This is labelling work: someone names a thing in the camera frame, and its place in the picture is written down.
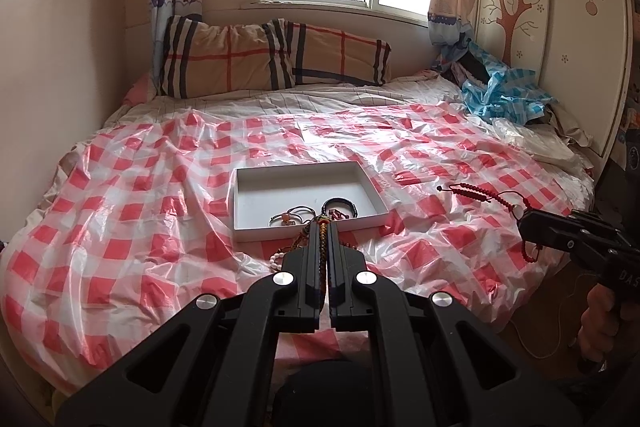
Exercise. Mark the white shallow tray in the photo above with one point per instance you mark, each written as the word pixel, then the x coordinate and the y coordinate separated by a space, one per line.
pixel 280 187

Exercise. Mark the clear plastic bag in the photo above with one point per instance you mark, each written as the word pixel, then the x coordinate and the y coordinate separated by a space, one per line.
pixel 535 142

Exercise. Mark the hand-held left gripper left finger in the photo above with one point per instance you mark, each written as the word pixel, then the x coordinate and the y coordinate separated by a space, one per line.
pixel 312 267

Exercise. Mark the person's right hand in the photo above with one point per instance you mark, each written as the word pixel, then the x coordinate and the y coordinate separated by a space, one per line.
pixel 595 322

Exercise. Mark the wardrobe with tree decal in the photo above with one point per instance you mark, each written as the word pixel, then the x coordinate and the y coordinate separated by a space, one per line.
pixel 575 32

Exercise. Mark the silver bangle set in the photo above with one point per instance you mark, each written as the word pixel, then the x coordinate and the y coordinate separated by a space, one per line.
pixel 296 210

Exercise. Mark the pink cloth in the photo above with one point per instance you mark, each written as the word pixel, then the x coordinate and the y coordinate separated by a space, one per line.
pixel 140 89

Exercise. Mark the pile of dark clothes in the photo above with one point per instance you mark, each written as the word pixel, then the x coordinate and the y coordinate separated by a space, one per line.
pixel 472 62

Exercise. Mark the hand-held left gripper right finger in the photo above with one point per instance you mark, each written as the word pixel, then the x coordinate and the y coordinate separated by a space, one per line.
pixel 341 277

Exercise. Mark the red checked plastic sheet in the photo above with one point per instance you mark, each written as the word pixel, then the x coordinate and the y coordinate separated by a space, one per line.
pixel 150 217

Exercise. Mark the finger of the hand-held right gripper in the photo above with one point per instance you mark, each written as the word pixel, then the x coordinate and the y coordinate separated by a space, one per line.
pixel 542 229

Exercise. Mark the dark bangle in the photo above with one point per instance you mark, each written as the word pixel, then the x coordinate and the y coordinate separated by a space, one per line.
pixel 352 207

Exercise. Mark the blue checked plastic sheet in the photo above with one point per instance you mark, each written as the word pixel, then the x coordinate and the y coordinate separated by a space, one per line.
pixel 505 99

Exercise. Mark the small plaid pillow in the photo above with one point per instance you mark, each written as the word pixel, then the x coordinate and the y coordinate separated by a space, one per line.
pixel 345 57

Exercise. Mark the large plaid pillow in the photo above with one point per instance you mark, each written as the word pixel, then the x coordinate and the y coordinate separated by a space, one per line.
pixel 225 57

